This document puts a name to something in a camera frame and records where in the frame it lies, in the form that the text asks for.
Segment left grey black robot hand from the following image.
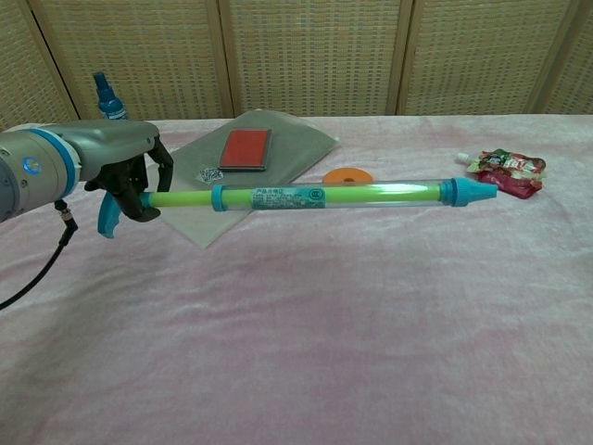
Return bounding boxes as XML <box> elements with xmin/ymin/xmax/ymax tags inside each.
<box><xmin>73</xmin><ymin>120</ymin><xmax>175</xmax><ymax>223</ymax></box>

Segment green blue water pump toy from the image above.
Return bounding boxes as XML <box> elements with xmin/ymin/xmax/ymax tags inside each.
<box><xmin>96</xmin><ymin>176</ymin><xmax>498</xmax><ymax>240</ymax></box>

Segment blue spray bottle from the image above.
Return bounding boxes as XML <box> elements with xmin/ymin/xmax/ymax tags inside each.
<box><xmin>92</xmin><ymin>71</ymin><xmax>130</xmax><ymax>121</ymax></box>

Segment woven folding screen panel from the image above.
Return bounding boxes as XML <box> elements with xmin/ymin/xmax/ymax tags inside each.
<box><xmin>27</xmin><ymin>0</ymin><xmax>235</xmax><ymax>121</ymax></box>
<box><xmin>527</xmin><ymin>0</ymin><xmax>593</xmax><ymax>115</ymax></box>
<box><xmin>397</xmin><ymin>0</ymin><xmax>575</xmax><ymax>117</ymax></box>
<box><xmin>0</xmin><ymin>0</ymin><xmax>80</xmax><ymax>134</ymax></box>
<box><xmin>217</xmin><ymin>0</ymin><xmax>413</xmax><ymax>118</ymax></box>

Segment red rectangular pad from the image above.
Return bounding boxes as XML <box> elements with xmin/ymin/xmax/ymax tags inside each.
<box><xmin>217</xmin><ymin>128</ymin><xmax>272</xmax><ymax>173</ymax></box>

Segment grey translucent plastic bag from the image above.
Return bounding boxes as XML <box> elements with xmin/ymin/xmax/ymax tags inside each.
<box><xmin>159</xmin><ymin>109</ymin><xmax>343</xmax><ymax>251</ymax></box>

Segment orange plastic disc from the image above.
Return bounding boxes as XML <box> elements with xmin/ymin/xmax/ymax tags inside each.
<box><xmin>322</xmin><ymin>166</ymin><xmax>375</xmax><ymax>185</ymax></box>

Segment pink velvet tablecloth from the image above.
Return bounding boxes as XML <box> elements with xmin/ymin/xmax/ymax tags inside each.
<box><xmin>0</xmin><ymin>113</ymin><xmax>593</xmax><ymax>445</ymax></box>

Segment red spout pouch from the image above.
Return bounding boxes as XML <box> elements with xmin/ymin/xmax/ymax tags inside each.
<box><xmin>453</xmin><ymin>147</ymin><xmax>548</xmax><ymax>199</ymax></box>

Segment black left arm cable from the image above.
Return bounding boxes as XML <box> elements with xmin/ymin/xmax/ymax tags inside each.
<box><xmin>0</xmin><ymin>198</ymin><xmax>80</xmax><ymax>312</ymax></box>

